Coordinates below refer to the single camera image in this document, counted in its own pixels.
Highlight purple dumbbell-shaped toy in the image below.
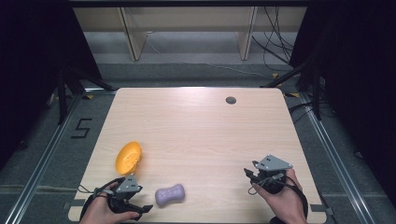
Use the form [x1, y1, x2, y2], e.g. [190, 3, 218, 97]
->
[154, 183, 186, 208]

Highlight light wooden furniture leg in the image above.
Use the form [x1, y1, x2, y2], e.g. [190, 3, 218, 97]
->
[117, 7, 149, 62]
[235, 7, 260, 62]

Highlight person's right hand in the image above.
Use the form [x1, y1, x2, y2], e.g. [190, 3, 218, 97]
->
[251, 168, 308, 224]

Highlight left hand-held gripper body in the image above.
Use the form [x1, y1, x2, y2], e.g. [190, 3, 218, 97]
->
[106, 174, 144, 215]

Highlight metal floor rail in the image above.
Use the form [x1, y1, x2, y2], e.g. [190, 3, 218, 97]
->
[3, 94, 82, 224]
[298, 92, 375, 224]

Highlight black curtain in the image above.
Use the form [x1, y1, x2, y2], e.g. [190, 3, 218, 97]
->
[0, 0, 103, 171]
[289, 0, 396, 206]

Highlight black metal stand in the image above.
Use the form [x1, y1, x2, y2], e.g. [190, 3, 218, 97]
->
[55, 63, 116, 125]
[261, 55, 323, 121]

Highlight orange soap dish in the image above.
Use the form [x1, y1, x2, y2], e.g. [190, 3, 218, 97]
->
[114, 141, 143, 175]

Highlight bundle of black cables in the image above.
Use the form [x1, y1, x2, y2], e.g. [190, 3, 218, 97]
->
[251, 7, 295, 73]

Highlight person's left hand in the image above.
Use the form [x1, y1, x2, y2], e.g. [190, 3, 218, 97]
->
[78, 182, 141, 224]

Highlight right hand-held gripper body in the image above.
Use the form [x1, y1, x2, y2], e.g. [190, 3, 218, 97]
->
[251, 154, 294, 195]

